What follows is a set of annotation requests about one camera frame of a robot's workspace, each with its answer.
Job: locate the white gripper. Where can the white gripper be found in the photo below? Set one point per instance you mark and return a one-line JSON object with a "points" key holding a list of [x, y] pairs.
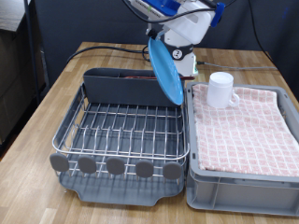
{"points": [[193, 26]]}

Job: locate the blue plate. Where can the blue plate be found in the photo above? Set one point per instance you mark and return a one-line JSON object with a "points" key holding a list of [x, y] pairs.
{"points": [[166, 71]]}

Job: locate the brown wooden spoon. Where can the brown wooden spoon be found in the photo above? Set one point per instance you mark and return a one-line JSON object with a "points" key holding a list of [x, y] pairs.
{"points": [[140, 76]]}

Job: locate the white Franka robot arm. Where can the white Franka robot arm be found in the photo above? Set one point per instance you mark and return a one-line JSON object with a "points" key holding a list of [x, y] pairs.
{"points": [[187, 62]]}

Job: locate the grey dish rack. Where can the grey dish rack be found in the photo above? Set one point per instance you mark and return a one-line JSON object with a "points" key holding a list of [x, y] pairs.
{"points": [[124, 193]]}

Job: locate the dark grey utensil holder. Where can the dark grey utensil holder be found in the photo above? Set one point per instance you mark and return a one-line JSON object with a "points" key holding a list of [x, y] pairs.
{"points": [[124, 90]]}

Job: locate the white mug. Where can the white mug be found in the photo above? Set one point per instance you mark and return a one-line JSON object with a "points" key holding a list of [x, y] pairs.
{"points": [[219, 90]]}

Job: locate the black metal pole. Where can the black metal pole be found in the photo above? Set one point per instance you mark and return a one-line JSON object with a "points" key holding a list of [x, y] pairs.
{"points": [[31, 53]]}

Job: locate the pink checked towel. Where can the pink checked towel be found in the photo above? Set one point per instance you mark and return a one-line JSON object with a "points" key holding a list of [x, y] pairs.
{"points": [[249, 133]]}

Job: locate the dark wooden cabinet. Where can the dark wooden cabinet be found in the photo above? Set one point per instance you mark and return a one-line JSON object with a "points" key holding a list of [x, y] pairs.
{"points": [[12, 81]]}

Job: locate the grey plastic crate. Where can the grey plastic crate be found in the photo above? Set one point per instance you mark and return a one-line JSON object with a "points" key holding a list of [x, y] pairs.
{"points": [[243, 196]]}

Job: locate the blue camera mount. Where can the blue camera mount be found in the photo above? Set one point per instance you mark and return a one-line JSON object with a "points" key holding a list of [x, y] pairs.
{"points": [[163, 6]]}

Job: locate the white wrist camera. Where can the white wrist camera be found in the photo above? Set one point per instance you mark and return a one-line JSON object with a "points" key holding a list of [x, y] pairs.
{"points": [[146, 5]]}

